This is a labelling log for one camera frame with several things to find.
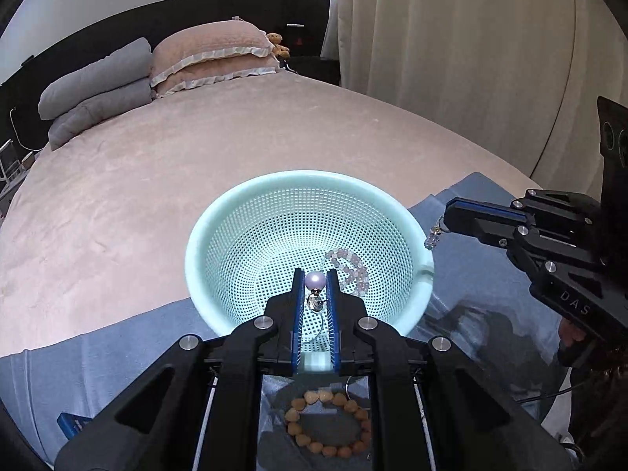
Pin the brown teddy bear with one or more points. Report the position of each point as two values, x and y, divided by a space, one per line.
277 43

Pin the person's right forearm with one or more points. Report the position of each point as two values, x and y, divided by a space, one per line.
603 412

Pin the black headboard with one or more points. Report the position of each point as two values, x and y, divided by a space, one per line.
98 29

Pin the small blue object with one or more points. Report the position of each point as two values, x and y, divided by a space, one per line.
71 424

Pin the pink ruffled pillow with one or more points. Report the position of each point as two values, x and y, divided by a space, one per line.
216 78
211 41

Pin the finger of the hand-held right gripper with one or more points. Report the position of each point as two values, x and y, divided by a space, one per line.
490 233
485 209

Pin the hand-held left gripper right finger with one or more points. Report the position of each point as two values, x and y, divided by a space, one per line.
331 314

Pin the mint green plastic colander basket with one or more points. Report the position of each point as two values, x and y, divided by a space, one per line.
255 255

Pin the dark nightstand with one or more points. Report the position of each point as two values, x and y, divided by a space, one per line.
319 69

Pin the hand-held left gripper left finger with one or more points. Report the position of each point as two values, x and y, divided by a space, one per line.
297 314

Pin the white rack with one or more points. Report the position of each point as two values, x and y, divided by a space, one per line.
11 164

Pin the grey pillow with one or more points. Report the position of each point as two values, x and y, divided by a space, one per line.
98 113
93 76

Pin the beige curtain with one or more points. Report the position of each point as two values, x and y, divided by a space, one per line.
441 34

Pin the pink bed blanket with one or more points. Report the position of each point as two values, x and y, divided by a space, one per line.
171 157

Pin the blue cloth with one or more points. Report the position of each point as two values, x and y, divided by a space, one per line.
466 279

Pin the person's right hand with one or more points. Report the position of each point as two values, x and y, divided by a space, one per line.
571 346

